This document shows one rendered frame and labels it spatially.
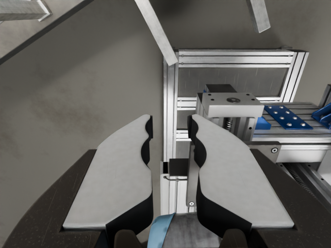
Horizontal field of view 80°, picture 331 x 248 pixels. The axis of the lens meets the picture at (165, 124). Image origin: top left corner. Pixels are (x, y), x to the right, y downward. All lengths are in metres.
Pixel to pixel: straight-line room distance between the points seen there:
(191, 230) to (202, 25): 1.26
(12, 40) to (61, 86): 0.84
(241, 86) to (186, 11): 0.59
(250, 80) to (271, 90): 0.16
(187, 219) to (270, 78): 1.16
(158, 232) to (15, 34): 0.76
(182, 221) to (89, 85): 1.33
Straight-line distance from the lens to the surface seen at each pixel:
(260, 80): 1.42
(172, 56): 0.59
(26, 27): 0.86
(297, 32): 1.69
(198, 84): 1.30
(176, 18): 1.43
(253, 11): 0.62
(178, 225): 0.42
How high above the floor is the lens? 1.43
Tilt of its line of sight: 61 degrees down
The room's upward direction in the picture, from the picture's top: 179 degrees clockwise
